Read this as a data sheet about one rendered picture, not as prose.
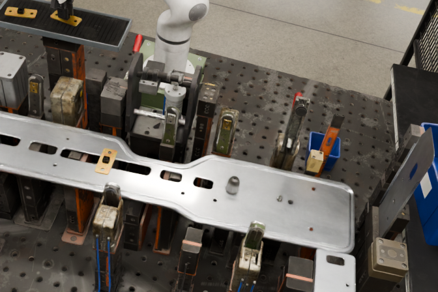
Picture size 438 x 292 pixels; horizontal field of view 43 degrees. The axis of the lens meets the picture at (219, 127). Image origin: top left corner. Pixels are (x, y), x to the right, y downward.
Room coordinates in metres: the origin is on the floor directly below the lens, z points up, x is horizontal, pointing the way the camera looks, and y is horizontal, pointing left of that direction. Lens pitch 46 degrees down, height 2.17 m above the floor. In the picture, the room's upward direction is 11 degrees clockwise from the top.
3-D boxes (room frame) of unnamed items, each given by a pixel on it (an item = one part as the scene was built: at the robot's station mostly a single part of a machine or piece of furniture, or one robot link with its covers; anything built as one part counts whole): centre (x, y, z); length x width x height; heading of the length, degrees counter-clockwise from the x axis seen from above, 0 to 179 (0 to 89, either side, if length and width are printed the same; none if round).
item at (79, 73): (1.26, 0.50, 0.92); 0.10 x 0.08 x 0.45; 88
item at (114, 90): (1.11, 0.30, 0.89); 0.13 x 0.11 x 0.38; 178
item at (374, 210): (0.89, -0.45, 0.85); 0.12 x 0.03 x 0.30; 178
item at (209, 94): (1.13, 0.04, 0.91); 0.07 x 0.05 x 0.42; 178
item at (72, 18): (1.27, 0.49, 1.17); 0.08 x 0.04 x 0.01; 78
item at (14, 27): (1.26, 0.50, 1.16); 0.37 x 0.14 x 0.02; 88
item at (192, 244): (0.74, 0.01, 0.84); 0.11 x 0.08 x 0.29; 178
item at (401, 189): (0.89, -0.45, 1.17); 0.12 x 0.01 x 0.34; 178
